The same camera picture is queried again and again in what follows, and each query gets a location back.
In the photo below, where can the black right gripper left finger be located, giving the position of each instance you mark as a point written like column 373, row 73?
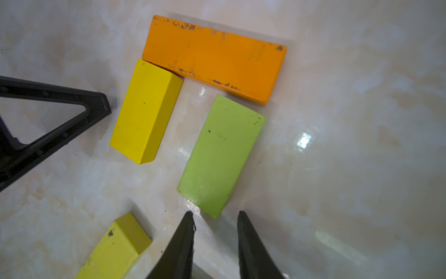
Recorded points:
column 177, row 259

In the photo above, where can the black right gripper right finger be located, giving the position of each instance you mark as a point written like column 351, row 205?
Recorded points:
column 254, row 260

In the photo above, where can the yellow short block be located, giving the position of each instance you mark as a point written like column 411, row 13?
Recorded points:
column 146, row 111

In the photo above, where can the lime green block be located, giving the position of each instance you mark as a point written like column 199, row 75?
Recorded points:
column 222, row 149
column 121, row 246

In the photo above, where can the orange long block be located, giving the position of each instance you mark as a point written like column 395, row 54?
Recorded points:
column 242, row 66

